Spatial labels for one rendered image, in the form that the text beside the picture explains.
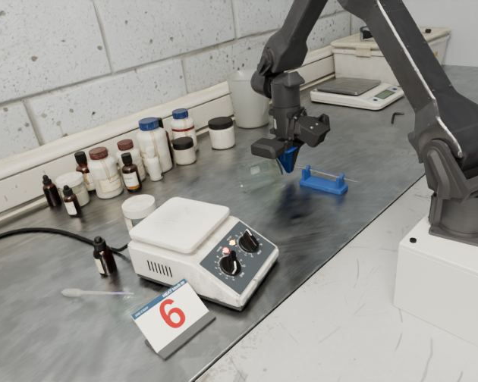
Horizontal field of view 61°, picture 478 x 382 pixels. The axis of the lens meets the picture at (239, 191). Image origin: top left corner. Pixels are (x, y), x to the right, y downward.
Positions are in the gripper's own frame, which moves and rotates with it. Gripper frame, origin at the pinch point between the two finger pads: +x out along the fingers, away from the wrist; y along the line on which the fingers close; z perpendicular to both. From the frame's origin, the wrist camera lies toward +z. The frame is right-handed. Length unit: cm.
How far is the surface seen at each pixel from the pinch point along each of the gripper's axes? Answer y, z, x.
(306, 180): -0.8, 4.7, 3.9
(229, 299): -37.9, 15.3, 2.4
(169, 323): -45.3, 10.9, 3.0
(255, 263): -31.0, 14.6, 1.2
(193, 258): -37.9, 9.1, -2.3
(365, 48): 74, -17, -8
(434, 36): 92, 0, -9
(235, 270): -35.5, 14.8, -0.9
